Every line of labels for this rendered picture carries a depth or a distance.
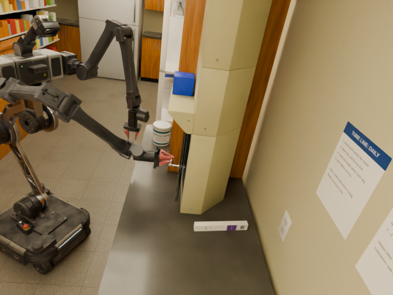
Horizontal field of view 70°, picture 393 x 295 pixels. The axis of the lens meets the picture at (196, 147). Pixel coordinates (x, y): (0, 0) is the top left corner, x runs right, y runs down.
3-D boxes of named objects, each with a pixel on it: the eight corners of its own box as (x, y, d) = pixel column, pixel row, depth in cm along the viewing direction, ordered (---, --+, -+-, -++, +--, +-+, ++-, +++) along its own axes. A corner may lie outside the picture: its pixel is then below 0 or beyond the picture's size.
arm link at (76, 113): (64, 91, 116) (49, 112, 113) (71, 91, 113) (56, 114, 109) (130, 141, 148) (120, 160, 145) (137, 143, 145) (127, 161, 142)
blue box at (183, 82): (192, 90, 146) (194, 72, 142) (192, 96, 138) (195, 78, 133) (172, 87, 145) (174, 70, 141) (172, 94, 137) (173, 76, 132)
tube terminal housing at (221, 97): (220, 180, 178) (248, 57, 140) (226, 217, 150) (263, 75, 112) (181, 177, 176) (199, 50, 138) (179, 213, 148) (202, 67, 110)
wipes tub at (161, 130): (169, 139, 216) (171, 121, 208) (168, 147, 205) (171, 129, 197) (152, 137, 215) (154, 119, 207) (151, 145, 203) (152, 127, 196)
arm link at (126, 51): (125, 28, 156) (112, 27, 147) (133, 27, 154) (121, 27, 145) (135, 104, 172) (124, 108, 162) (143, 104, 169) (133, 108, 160)
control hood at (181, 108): (190, 107, 152) (193, 89, 148) (191, 134, 125) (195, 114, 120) (169, 104, 151) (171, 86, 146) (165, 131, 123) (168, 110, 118)
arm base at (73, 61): (76, 72, 181) (75, 53, 175) (86, 75, 179) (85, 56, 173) (65, 75, 174) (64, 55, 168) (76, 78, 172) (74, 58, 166)
